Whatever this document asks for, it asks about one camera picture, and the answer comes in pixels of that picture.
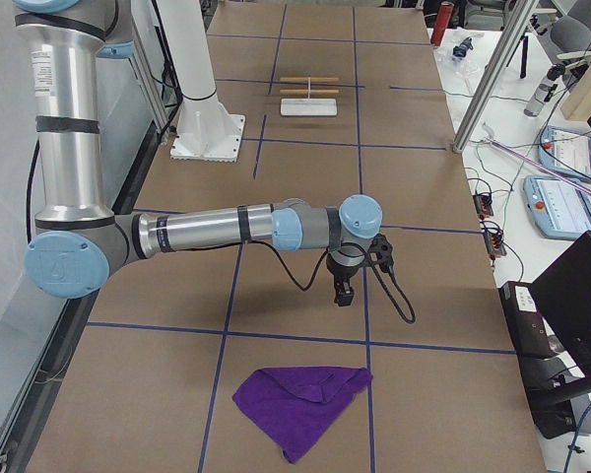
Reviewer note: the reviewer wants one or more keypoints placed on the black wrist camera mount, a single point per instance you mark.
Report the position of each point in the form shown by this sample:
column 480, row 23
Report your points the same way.
column 383, row 250

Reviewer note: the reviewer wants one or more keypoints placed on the black monitor on stand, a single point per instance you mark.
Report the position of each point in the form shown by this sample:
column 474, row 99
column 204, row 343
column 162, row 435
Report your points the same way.
column 562, row 294

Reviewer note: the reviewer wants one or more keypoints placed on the blue black handheld tool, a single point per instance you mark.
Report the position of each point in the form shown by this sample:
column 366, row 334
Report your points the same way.
column 460, row 51

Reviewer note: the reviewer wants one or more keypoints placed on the black computer box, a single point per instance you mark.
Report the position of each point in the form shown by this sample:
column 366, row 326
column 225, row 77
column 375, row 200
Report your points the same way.
column 526, row 325

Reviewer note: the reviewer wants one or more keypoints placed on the blue teach pendant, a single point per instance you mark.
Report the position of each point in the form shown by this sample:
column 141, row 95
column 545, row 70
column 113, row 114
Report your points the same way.
column 558, row 209
column 566, row 152

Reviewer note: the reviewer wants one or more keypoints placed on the red cylinder bottle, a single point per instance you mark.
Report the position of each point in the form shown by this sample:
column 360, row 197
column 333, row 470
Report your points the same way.
column 441, row 22

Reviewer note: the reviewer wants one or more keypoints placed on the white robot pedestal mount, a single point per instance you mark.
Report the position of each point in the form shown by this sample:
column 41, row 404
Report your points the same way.
column 204, row 130

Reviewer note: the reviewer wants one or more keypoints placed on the far blue teach pendant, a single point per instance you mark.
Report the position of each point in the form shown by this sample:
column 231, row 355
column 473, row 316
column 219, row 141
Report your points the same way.
column 566, row 152

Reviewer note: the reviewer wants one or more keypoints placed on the aluminium frame post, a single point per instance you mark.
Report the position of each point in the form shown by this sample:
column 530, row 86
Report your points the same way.
column 513, row 30

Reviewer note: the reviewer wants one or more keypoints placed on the white towel rack base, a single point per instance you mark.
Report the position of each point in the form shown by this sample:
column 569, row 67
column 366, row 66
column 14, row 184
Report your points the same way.
column 308, row 107

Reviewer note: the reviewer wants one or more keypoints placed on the near orange connector block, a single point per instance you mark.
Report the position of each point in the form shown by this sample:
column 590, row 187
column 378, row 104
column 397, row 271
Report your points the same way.
column 493, row 236

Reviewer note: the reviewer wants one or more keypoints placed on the orange connector block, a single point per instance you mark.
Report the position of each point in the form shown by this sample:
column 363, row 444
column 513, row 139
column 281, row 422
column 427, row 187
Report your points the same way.
column 493, row 236
column 484, row 205

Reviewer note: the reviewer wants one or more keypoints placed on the near blue teach pendant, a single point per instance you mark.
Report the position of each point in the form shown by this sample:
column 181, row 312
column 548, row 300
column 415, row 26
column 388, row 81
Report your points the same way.
column 558, row 209

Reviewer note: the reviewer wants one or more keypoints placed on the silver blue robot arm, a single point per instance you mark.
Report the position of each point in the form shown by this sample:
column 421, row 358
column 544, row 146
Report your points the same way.
column 79, row 241

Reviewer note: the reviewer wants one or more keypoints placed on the grey office chair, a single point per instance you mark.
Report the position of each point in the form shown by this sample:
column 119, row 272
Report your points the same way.
column 571, row 34

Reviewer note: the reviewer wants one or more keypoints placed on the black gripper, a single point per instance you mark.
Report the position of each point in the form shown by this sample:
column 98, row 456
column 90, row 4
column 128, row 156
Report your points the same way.
column 340, row 272

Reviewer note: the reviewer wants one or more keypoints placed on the black tripod leg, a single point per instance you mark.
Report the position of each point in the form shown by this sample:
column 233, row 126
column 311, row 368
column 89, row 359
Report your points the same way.
column 524, row 56

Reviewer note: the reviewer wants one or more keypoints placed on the grey water bottle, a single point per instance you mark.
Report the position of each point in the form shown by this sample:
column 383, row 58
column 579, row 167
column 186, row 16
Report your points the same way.
column 545, row 90

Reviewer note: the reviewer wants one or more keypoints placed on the far orange connector block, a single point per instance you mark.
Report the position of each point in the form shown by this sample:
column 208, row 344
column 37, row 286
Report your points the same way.
column 484, row 205

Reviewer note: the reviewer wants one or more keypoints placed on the purple microfibre towel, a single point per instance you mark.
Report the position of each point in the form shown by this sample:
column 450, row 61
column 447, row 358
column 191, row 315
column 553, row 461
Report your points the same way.
column 295, row 406

